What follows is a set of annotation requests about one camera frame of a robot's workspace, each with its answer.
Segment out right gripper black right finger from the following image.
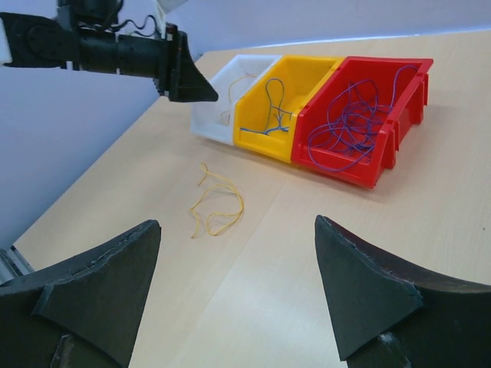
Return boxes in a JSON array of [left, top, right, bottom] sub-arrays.
[[315, 215, 490, 367]]

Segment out red plastic bin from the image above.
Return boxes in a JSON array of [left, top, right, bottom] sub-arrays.
[[292, 56, 433, 189]]

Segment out blue wire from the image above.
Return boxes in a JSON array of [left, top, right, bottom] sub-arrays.
[[239, 77, 295, 137]]

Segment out yellow plastic bin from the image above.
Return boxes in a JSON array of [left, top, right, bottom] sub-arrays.
[[233, 55, 344, 163]]

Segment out aluminium mounting rail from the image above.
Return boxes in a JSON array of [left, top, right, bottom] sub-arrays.
[[0, 245, 35, 284]]

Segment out white plastic bin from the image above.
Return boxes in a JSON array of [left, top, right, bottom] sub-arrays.
[[190, 54, 281, 146]]

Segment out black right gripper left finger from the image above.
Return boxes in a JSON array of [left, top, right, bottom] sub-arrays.
[[1, 220, 161, 367]]

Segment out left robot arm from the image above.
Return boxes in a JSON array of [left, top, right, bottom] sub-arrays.
[[1, 1, 219, 103]]

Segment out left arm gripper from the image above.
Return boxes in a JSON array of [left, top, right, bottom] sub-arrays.
[[153, 23, 219, 103]]

